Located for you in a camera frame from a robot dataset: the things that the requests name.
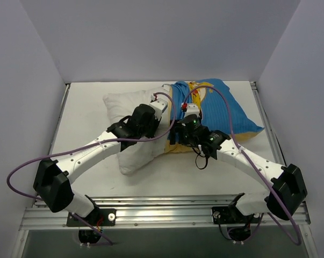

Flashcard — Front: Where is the white pillow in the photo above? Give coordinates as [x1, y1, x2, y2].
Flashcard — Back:
[103, 85, 172, 175]

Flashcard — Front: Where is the blue Pikachu pillowcase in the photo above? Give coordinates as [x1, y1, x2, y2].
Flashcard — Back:
[170, 78, 264, 142]

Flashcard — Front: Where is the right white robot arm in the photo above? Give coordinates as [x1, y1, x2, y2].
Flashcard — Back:
[170, 114, 307, 222]

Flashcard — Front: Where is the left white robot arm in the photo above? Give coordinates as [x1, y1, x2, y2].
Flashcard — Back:
[33, 101, 168, 225]

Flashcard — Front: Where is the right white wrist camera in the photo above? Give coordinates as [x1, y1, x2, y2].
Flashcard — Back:
[181, 103, 200, 118]

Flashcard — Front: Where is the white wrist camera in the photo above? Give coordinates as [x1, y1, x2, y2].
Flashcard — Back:
[181, 103, 200, 118]
[149, 94, 168, 120]

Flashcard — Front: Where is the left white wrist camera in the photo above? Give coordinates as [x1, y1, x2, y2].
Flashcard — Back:
[149, 94, 168, 120]

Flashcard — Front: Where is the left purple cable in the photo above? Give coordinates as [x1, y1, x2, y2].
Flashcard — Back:
[6, 92, 176, 201]

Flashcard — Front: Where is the purple cable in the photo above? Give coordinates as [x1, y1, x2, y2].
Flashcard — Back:
[6, 92, 176, 201]
[182, 86, 302, 246]

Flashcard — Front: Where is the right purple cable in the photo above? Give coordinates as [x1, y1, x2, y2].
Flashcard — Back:
[182, 86, 302, 246]

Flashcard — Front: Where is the aluminium frame rail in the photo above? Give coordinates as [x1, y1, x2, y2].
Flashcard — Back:
[16, 80, 310, 231]

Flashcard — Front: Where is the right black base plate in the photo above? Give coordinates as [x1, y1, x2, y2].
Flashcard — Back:
[212, 206, 248, 225]

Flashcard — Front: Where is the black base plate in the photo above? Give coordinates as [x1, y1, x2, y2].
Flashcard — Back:
[212, 206, 248, 225]
[66, 208, 117, 227]

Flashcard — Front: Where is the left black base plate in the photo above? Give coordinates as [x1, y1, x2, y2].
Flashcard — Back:
[66, 208, 117, 227]

